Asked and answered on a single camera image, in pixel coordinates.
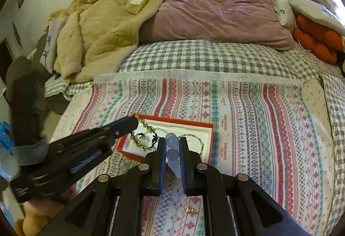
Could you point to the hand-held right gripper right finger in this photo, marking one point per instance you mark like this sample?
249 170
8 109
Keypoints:
182 171

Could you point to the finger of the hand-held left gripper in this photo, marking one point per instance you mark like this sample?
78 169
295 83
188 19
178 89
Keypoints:
94 158
121 127

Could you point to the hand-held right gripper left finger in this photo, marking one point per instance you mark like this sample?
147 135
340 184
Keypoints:
162 171

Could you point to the red cardboard box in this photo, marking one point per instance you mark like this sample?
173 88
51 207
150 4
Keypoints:
175 128

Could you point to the person's left hand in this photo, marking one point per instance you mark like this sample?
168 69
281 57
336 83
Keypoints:
40 217

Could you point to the blue box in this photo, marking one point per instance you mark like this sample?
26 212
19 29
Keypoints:
5 139

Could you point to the grey deer print pillow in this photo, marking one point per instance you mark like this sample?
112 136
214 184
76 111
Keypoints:
54 44

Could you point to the patterned knit-print cloth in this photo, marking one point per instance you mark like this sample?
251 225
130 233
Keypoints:
256 131

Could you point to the beige quilted blanket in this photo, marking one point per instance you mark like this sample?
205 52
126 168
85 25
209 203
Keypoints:
94 36

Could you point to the grey checked bed sheet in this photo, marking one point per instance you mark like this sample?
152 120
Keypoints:
215 55

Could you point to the cream floral cloth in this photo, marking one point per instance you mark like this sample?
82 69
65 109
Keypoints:
314 101

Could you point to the mauve pillow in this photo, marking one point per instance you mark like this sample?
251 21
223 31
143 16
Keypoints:
215 9

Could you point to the orange cushion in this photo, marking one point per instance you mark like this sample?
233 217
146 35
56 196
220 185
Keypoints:
315 39

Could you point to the white printed pillow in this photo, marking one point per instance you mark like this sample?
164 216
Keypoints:
315 11

